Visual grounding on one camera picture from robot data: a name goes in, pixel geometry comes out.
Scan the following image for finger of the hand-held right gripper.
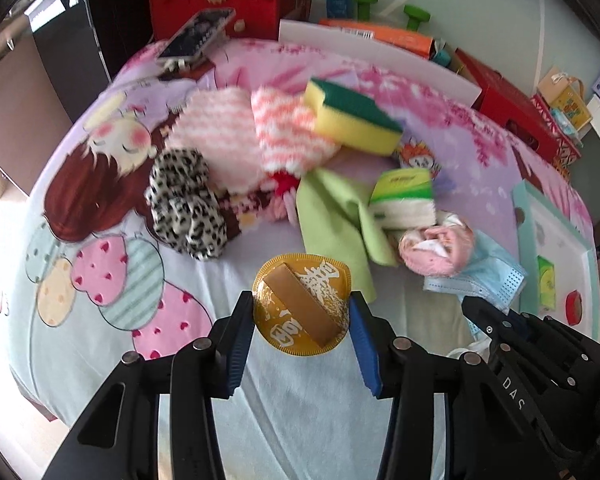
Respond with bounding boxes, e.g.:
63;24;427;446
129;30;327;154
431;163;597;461
461;296;532;377

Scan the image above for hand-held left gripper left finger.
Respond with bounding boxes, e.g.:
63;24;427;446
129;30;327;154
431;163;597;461
42;290;256;480

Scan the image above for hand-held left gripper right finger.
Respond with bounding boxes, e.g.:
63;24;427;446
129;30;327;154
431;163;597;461
348;291;541;480

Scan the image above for gold round foil packet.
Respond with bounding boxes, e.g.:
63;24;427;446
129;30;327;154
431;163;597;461
252;252;353;358

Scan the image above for teal white tray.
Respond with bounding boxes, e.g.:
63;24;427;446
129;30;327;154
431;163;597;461
511;180;600;342

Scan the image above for pink white striped fluffy cloth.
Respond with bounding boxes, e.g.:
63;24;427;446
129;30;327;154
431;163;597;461
250;85;342;177

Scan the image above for blue face mask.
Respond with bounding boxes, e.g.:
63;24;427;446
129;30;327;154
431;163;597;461
422;232;527;311

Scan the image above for red round item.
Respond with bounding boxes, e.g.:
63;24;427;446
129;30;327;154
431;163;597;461
564;289;587;325

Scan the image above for pink rolled cloth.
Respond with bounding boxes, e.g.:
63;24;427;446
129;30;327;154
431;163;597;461
397;212;476;277

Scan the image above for light green cloth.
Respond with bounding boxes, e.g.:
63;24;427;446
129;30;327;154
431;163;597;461
296;167;398;301

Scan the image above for red patterned fuzzy sock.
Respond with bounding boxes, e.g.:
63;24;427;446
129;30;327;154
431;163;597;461
219;170;301;226

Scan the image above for leopard print scrunchie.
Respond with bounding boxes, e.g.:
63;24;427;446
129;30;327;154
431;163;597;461
147;147;229;261

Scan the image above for green white sponge pack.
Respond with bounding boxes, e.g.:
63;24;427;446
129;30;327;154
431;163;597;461
369;167;437;231

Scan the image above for red patterned box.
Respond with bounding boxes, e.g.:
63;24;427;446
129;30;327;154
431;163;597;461
530;94;583;171

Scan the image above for blue tissue packs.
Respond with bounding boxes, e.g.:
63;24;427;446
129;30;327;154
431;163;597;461
550;105;581;137

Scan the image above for pale pink fluffy cloth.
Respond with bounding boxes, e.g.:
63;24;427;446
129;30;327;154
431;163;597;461
167;86;263;196

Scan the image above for yellow green sponge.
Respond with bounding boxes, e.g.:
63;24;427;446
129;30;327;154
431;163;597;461
304;77;403;156

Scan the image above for large red gift box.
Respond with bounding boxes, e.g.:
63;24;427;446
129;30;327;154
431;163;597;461
452;49;561;161

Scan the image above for white bed footboard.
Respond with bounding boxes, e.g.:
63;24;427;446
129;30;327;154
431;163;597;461
278;19;482;106

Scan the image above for orange cardboard box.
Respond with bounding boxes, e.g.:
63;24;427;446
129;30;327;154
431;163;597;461
317;17;436;63

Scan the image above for smartphone on stand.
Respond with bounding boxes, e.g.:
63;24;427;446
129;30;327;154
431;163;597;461
156;7;237;73

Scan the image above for black cabinet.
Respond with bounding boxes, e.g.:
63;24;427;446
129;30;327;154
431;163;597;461
24;0;156;86

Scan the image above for yellow gift box with handle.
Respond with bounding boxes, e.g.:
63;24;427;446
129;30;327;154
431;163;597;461
536;67;593;131

